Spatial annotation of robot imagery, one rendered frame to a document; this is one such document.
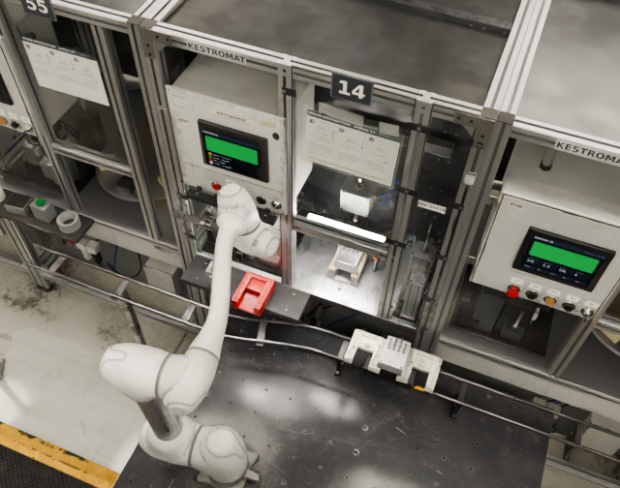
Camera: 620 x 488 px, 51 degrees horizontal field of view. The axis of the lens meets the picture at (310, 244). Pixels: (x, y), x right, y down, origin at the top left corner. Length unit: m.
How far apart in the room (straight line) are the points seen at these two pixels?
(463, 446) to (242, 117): 1.53
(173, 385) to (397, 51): 1.17
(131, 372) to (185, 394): 0.17
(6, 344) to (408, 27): 2.78
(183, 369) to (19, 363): 2.07
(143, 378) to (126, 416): 1.65
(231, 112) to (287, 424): 1.27
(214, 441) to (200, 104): 1.15
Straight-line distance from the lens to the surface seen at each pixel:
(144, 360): 1.93
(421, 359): 2.68
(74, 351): 3.83
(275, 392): 2.77
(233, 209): 2.07
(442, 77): 1.97
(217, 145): 2.24
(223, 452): 2.40
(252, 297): 2.72
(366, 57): 2.01
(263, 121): 2.10
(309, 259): 2.84
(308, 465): 2.66
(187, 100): 2.21
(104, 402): 3.64
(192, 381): 1.90
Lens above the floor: 3.19
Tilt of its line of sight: 52 degrees down
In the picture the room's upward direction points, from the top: 2 degrees clockwise
